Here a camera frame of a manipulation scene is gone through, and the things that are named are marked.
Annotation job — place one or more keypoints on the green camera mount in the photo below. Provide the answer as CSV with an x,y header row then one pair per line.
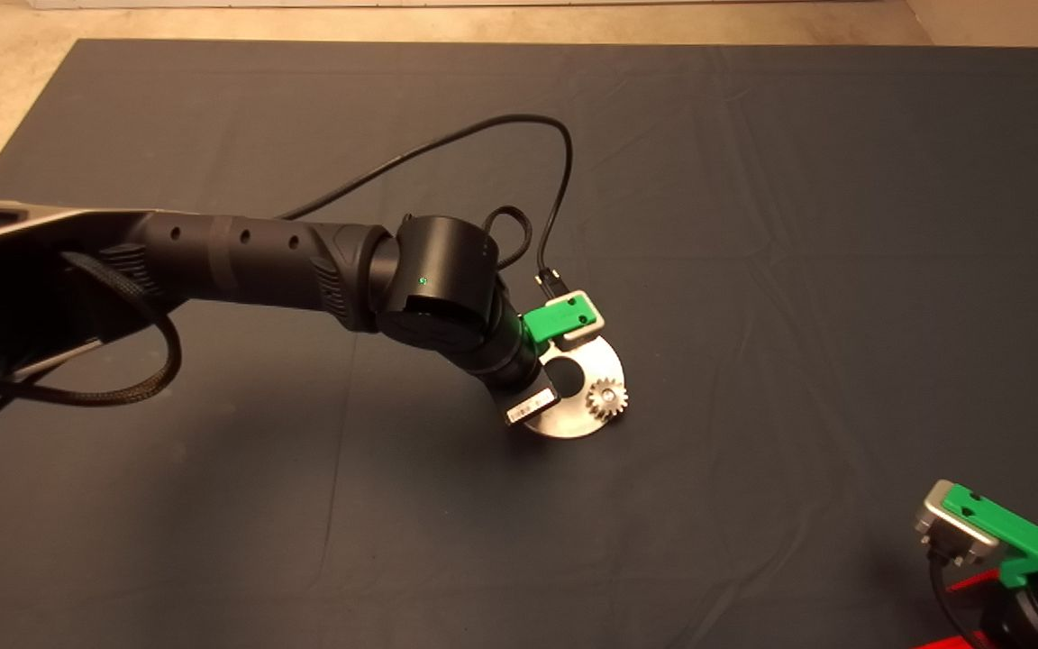
x,y
559,320
1010,532

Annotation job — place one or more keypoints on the dark grey table cloth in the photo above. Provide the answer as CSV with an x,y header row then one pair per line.
x,y
213,496

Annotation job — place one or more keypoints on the round metal carrier plate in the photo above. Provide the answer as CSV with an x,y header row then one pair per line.
x,y
573,424

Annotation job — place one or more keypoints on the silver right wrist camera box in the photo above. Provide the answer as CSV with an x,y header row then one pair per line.
x,y
938,523

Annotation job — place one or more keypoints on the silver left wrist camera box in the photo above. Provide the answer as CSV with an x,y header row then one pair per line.
x,y
593,326

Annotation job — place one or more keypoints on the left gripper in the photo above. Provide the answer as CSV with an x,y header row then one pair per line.
x,y
523,397

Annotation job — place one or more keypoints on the steel planetary gear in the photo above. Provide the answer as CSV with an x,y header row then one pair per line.
x,y
607,397

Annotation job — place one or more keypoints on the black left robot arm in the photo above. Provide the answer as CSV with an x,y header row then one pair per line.
x,y
240,257

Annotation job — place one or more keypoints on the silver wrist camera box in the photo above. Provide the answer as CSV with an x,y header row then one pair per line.
x,y
593,326
938,523

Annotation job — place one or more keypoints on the green left camera mount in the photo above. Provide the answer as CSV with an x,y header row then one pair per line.
x,y
559,320

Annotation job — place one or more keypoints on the green right camera mount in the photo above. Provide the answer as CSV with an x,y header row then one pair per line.
x,y
1010,532

